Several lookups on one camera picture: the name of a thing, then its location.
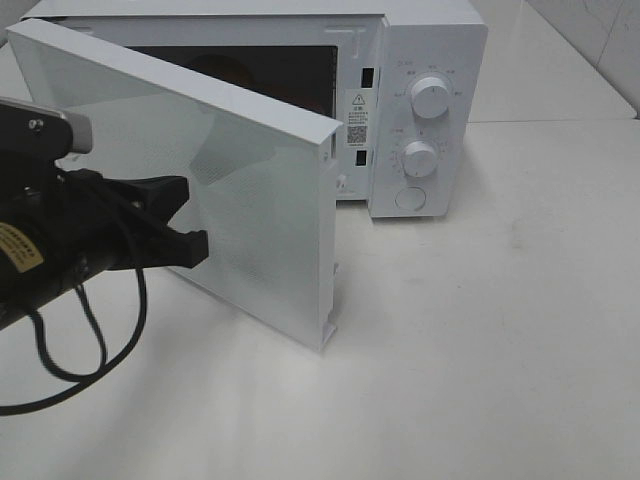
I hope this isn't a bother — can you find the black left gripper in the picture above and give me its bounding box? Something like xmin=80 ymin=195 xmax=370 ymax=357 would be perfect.
xmin=1 ymin=97 xmax=209 ymax=328

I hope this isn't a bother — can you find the white microwave door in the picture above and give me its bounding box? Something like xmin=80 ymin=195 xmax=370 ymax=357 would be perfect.
xmin=7 ymin=19 xmax=339 ymax=350

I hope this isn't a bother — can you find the round white door button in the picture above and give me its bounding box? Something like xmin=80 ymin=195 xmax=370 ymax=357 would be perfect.
xmin=395 ymin=187 xmax=426 ymax=212

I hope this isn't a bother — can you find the toy hamburger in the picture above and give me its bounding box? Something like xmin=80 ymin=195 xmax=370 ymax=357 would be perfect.
xmin=185 ymin=55 xmax=254 ymax=88

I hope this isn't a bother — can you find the white warning label sticker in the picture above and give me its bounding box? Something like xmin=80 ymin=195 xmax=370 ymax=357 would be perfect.
xmin=344 ymin=88 xmax=374 ymax=148

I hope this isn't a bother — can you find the lower white timer knob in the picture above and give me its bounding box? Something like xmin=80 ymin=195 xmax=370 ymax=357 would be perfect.
xmin=402 ymin=141 xmax=438 ymax=178

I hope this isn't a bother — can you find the white microwave oven body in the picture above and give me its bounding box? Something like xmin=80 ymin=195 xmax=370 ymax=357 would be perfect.
xmin=16 ymin=1 xmax=488 ymax=218

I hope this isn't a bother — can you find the upper white round knob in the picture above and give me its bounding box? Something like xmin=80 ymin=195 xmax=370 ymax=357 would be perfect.
xmin=409 ymin=75 xmax=451 ymax=119

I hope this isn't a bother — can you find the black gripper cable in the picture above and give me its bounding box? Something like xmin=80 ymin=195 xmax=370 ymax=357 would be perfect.
xmin=0 ymin=184 xmax=150 ymax=417

